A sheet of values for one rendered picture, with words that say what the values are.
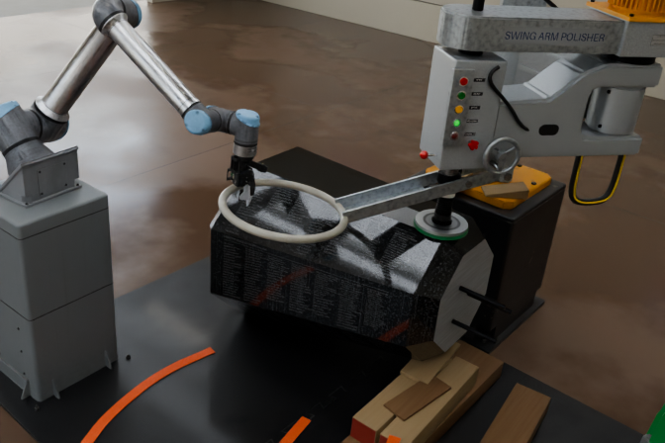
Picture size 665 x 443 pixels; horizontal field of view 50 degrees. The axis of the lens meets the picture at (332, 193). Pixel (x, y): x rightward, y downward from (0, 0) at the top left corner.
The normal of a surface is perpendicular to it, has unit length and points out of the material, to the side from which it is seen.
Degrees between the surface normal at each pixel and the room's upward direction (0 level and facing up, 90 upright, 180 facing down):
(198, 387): 0
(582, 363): 0
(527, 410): 0
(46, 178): 90
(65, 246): 90
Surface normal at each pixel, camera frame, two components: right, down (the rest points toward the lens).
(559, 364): 0.08, -0.90
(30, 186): 0.83, 0.30
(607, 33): 0.24, 0.44
